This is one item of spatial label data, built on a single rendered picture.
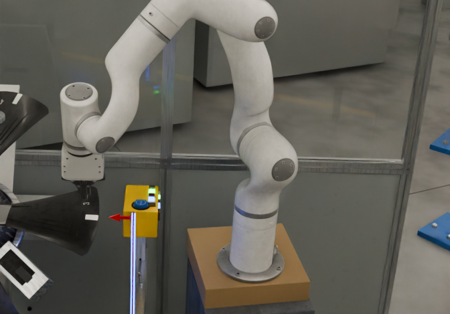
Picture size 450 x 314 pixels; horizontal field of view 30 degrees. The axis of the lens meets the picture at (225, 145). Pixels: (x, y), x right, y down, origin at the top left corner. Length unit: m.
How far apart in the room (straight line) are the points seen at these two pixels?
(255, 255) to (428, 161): 3.23
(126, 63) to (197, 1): 0.21
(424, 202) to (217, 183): 2.17
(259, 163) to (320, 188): 0.94
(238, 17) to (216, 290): 0.77
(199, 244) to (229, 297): 0.22
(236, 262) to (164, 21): 0.76
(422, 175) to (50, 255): 2.74
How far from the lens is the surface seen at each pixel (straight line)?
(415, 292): 4.14
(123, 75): 1.88
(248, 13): 1.89
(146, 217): 2.45
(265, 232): 2.26
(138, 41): 1.88
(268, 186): 2.12
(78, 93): 1.90
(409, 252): 4.43
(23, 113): 2.26
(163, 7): 1.88
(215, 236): 2.47
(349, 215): 3.09
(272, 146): 2.09
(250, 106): 2.07
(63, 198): 2.25
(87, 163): 2.02
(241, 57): 2.02
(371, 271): 3.24
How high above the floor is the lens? 2.32
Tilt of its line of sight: 26 degrees down
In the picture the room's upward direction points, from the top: 4 degrees clockwise
